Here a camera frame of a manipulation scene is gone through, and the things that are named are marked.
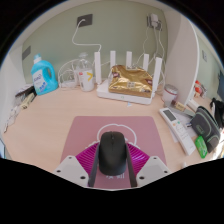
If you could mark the small beige box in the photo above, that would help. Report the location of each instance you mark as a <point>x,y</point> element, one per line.
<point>27,100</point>

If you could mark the white wall shelf unit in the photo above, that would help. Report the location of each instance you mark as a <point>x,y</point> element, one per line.
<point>181,56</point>

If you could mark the white wall charger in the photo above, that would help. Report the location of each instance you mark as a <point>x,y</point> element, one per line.
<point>154,20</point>

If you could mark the stack of booklets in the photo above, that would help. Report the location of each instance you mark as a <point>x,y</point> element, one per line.
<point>24,90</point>

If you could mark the black computer mouse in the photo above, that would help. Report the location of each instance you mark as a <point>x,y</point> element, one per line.
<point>112,153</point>

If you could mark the green packet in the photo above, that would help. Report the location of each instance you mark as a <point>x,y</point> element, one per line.
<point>201,146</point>

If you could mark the white router with antennas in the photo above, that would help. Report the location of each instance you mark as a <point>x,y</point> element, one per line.
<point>113,94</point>

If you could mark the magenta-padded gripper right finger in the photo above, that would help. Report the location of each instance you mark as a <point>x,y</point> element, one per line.
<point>138,158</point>

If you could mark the white power strip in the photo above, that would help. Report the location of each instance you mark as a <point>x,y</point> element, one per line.
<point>68,84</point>

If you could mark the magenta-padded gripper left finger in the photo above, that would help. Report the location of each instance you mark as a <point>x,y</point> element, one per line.
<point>86,158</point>

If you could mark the grey wall plate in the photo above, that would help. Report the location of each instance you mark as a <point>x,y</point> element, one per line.
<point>26,52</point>

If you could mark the pink mouse pad with drawing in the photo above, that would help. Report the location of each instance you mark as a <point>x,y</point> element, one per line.
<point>83,133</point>

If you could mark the white remote control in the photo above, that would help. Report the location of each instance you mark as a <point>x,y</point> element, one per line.
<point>178,130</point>

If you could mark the grey wall socket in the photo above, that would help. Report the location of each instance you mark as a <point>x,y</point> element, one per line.
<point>84,19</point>

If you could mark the blue detergent bottle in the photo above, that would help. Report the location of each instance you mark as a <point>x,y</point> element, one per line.
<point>42,78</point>

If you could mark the gold foil bag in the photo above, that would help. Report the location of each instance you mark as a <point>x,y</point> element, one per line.
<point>131,81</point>

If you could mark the clear bottle with white label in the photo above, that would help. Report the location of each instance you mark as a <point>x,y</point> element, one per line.
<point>85,76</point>

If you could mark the small white jar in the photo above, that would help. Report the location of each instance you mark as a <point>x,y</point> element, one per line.
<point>170,94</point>

